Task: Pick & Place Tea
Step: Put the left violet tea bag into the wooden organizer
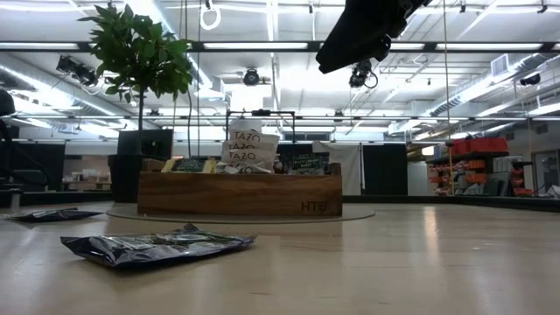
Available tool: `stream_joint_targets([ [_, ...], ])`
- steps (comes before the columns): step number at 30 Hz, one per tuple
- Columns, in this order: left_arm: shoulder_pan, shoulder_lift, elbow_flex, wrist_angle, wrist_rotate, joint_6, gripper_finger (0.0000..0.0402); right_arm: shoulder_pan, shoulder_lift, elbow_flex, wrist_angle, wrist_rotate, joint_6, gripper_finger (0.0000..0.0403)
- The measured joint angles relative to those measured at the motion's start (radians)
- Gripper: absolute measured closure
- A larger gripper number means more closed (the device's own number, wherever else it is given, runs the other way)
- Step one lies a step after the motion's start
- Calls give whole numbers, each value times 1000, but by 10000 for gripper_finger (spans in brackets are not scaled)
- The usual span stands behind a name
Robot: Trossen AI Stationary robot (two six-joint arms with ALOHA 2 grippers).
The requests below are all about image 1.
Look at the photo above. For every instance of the red storage bin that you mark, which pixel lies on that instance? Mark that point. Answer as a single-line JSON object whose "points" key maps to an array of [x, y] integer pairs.
{"points": [[481, 145]]}

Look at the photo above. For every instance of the overhead light bar beam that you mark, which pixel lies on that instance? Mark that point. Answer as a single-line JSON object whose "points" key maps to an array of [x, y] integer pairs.
{"points": [[262, 46]]}

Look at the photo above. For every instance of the wooden tea organizer tray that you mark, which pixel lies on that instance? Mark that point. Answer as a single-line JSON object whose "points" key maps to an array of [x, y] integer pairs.
{"points": [[240, 194]]}

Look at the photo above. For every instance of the green potted plant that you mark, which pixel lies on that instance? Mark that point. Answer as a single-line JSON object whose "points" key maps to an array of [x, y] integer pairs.
{"points": [[140, 57]]}

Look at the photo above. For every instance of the black ceiling spotlight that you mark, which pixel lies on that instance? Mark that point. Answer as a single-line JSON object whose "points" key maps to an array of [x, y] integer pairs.
{"points": [[76, 70], [359, 79], [251, 77], [530, 79]]}

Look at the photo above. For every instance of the storage shelf rack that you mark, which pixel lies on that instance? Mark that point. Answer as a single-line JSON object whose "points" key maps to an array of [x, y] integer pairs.
{"points": [[464, 155]]}

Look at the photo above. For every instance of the black partition panel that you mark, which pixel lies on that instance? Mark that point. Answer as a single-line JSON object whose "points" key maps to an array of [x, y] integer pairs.
{"points": [[385, 170]]}

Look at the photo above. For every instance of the green yellow tea packet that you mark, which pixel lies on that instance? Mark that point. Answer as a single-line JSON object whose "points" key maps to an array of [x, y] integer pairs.
{"points": [[190, 165]]}

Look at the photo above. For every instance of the air duct vent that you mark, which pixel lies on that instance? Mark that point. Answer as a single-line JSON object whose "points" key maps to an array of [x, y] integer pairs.
{"points": [[500, 65]]}

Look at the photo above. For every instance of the white hanging cloth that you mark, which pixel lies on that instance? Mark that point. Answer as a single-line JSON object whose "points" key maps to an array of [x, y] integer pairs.
{"points": [[345, 166]]}

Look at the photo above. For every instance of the white monitor back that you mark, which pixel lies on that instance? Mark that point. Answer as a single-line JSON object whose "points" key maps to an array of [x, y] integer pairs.
{"points": [[245, 124]]}

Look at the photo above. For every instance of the dark blue tea packet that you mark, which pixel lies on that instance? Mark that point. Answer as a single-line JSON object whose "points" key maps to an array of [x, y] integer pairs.
{"points": [[52, 214], [310, 163], [153, 249]]}

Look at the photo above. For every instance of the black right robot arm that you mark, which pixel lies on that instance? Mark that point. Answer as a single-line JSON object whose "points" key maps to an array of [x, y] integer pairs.
{"points": [[413, 5]]}

